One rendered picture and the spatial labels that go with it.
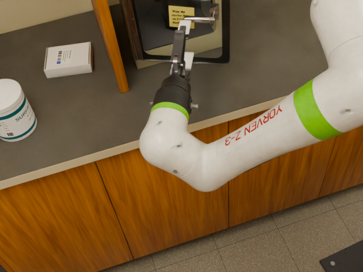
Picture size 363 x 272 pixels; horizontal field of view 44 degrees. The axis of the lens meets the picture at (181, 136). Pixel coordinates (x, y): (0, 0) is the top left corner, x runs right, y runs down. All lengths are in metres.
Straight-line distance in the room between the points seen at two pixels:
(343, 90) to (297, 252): 1.48
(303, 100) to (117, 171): 0.82
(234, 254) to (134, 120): 0.99
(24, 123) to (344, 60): 0.96
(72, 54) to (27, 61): 0.19
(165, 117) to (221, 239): 1.29
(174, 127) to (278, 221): 1.36
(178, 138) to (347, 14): 0.41
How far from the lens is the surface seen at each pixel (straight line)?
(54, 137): 1.46
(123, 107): 1.47
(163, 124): 0.99
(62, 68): 1.61
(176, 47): 1.13
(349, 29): 0.86
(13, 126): 1.44
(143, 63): 1.58
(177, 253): 2.20
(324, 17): 0.89
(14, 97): 1.40
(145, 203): 1.73
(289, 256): 2.21
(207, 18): 1.32
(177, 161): 1.00
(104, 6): 1.30
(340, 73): 0.83
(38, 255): 1.89
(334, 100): 0.83
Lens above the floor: 2.01
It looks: 51 degrees down
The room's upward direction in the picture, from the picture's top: 7 degrees counter-clockwise
